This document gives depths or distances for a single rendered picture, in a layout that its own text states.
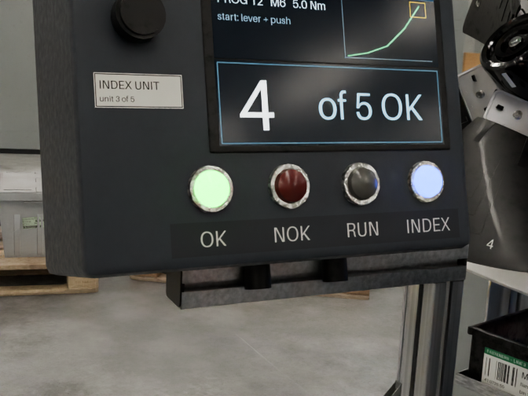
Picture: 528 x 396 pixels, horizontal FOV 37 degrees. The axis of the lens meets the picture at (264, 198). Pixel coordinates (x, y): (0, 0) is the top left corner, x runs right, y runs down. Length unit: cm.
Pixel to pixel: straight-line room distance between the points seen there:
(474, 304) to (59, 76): 215
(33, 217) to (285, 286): 339
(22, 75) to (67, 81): 780
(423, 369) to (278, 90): 28
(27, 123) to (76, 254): 784
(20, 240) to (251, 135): 351
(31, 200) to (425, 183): 344
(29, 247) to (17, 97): 442
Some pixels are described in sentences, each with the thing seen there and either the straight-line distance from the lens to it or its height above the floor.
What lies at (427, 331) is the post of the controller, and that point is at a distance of 64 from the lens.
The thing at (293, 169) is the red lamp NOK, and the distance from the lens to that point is 47.
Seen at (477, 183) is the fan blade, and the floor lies 102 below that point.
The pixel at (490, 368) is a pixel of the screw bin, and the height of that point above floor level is 84.
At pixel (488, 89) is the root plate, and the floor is 114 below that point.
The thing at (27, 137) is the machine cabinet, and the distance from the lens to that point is 830.
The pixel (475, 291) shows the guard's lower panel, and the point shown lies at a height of 50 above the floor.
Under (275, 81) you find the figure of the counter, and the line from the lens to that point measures 48.
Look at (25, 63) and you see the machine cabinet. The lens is 824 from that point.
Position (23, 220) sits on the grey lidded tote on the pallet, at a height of 33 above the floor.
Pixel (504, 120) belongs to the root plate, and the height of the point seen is 111.
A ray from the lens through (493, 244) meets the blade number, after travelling 113.
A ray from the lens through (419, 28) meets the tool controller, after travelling 54.
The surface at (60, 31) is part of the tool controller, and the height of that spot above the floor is 120.
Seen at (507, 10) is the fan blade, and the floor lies 128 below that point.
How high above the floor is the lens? 120
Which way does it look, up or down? 11 degrees down
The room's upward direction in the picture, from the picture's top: 3 degrees clockwise
